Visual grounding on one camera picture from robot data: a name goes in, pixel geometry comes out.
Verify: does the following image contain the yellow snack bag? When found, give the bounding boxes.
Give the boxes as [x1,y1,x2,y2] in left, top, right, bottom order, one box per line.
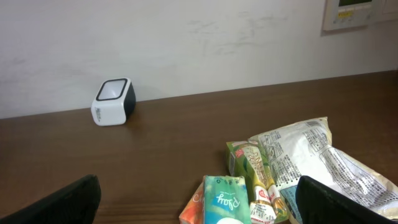
[252,117,397,223]

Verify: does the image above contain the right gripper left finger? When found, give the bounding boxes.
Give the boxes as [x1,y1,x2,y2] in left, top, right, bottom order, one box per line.
[1,174,101,224]

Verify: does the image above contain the white barcode scanner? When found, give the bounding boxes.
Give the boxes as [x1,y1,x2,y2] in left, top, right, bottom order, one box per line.
[91,78,136,126]

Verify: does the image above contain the wall thermostat panel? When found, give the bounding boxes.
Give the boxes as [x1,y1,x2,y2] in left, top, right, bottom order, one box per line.
[323,0,381,31]

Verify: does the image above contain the teal tissue pack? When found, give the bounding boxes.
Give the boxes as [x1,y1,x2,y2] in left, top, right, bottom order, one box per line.
[203,175,251,224]

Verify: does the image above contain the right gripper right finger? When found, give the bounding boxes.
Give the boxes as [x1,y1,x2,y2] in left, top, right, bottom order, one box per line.
[295,175,395,224]

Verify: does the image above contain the orange tissue pack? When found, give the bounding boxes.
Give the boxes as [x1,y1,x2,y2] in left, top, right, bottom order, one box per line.
[178,182,204,224]

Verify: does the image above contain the green juice carton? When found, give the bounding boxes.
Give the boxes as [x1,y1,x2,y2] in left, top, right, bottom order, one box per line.
[226,140,290,223]

